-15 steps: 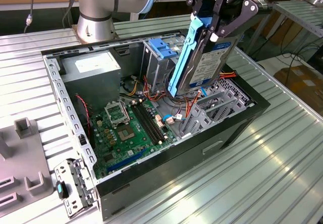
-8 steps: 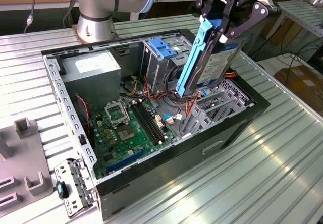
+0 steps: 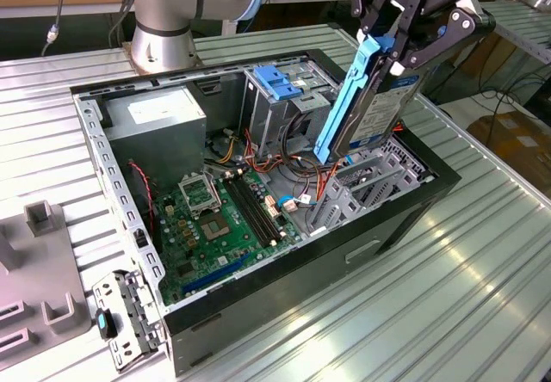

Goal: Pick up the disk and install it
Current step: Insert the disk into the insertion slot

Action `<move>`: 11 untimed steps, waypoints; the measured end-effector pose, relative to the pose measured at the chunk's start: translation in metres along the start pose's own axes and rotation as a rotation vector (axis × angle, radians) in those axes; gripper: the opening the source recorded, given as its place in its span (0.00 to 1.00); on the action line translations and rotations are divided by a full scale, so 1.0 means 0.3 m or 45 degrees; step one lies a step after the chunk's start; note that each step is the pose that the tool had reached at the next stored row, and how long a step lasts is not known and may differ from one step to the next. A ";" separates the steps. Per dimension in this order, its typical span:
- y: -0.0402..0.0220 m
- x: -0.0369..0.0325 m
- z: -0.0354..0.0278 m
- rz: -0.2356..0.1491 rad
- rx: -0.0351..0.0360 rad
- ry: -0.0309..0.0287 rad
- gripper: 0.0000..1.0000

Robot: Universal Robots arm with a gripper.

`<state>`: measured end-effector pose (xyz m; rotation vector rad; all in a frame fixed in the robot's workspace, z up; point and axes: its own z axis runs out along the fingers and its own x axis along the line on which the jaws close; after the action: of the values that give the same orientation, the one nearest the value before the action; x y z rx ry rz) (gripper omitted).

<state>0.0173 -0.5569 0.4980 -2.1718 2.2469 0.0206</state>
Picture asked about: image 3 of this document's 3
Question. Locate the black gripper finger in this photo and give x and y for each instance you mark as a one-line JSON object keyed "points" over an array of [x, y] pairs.
{"points": [[409, 8], [460, 27]]}

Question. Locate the hard disk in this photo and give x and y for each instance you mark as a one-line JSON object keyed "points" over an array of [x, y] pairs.
{"points": [[374, 111]]}

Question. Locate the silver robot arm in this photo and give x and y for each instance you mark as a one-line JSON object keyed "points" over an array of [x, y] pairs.
{"points": [[159, 25]]}

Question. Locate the metal disk bay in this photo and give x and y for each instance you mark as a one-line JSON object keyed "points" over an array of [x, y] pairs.
{"points": [[404, 175]]}

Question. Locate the brown cardboard box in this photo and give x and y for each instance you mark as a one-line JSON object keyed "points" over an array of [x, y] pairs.
{"points": [[516, 141]]}

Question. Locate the blue plastic drive latch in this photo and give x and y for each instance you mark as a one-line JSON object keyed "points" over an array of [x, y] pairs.
{"points": [[269, 78]]}

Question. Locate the metal optical drive cage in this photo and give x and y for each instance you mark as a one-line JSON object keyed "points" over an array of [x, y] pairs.
{"points": [[267, 119]]}

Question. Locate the pink motherboard connector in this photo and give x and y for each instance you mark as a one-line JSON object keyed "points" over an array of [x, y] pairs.
{"points": [[272, 207]]}

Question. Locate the black RAM slot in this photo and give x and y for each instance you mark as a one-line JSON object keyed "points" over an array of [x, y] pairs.
{"points": [[259, 209], [252, 211], [265, 207], [245, 212]]}

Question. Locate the grey power supply unit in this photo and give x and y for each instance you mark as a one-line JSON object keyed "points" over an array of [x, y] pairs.
{"points": [[159, 141]]}

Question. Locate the CPU socket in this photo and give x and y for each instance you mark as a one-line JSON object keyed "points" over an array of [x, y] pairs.
{"points": [[215, 227]]}

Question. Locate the green motherboard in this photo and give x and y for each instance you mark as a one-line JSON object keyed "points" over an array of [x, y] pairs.
{"points": [[224, 248]]}

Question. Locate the black open PC case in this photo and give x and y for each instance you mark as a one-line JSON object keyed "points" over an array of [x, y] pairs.
{"points": [[280, 296]]}

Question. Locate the blue expansion slot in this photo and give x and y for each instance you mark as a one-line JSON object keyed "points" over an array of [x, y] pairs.
{"points": [[215, 275]]}

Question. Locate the grey expansion card latch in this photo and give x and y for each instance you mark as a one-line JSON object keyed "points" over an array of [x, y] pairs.
{"points": [[103, 289]]}

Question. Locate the grey parts rack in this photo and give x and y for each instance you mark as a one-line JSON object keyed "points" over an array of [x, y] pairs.
{"points": [[43, 270]]}

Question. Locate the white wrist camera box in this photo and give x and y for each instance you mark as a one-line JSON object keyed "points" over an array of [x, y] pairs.
{"points": [[473, 5]]}

